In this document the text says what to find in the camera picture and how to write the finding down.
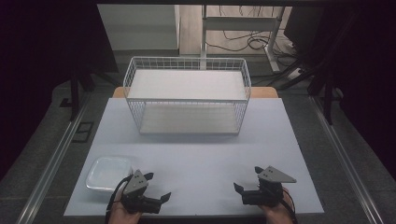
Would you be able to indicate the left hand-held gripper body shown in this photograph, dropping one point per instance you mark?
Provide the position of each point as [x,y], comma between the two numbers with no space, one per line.
[135,184]

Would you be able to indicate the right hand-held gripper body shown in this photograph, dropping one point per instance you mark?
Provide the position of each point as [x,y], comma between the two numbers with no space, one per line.
[264,194]

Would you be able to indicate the white square plastic dish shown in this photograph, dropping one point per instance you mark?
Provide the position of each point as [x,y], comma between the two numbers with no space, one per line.
[107,174]

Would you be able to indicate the person's right hand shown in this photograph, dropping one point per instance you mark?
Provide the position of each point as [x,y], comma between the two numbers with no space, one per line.
[277,215]

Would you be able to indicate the person's left hand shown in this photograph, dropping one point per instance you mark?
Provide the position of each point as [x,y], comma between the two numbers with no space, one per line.
[123,215]

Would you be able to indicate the white table mat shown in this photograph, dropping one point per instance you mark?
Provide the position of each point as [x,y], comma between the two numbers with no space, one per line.
[199,155]

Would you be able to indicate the black stand legs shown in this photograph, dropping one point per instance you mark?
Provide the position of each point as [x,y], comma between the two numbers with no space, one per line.
[74,99]
[327,102]

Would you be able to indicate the white power strip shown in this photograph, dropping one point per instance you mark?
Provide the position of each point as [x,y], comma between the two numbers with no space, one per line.
[294,74]

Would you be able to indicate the white cabinet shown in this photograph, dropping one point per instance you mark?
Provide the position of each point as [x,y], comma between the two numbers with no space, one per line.
[138,28]

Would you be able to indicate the aluminium rail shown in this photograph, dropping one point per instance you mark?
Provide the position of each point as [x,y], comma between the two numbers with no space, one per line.
[46,169]
[342,158]

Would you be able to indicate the white metal desk frame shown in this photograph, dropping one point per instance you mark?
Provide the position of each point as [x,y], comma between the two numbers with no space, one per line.
[239,23]

